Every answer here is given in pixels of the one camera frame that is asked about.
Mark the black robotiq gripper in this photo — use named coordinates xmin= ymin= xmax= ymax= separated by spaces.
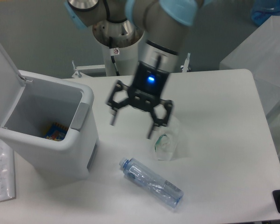
xmin=106 ymin=61 xmax=174 ymax=139

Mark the white push-button trash can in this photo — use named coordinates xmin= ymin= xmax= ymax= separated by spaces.
xmin=0 ymin=43 xmax=98 ymax=179

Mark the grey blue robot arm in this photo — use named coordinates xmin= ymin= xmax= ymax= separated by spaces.
xmin=65 ymin=0 xmax=208 ymax=128

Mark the metal clamp bolt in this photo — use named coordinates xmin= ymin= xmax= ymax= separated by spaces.
xmin=180 ymin=53 xmax=191 ymax=73

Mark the crumpled clear plastic wrapper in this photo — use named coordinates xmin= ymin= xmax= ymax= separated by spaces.
xmin=153 ymin=115 xmax=181 ymax=161

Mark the clear blue plastic bottle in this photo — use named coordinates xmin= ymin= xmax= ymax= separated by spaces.
xmin=119 ymin=158 xmax=184 ymax=209

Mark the colourful snack packet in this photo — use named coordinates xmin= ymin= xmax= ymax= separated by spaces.
xmin=43 ymin=122 xmax=69 ymax=141

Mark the blue water jug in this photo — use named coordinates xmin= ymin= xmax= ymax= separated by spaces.
xmin=250 ymin=0 xmax=280 ymax=26

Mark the clear plastic document sleeve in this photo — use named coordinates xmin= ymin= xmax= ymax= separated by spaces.
xmin=0 ymin=140 xmax=16 ymax=202

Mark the white metal mounting bracket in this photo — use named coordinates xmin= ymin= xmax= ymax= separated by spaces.
xmin=71 ymin=60 xmax=106 ymax=78

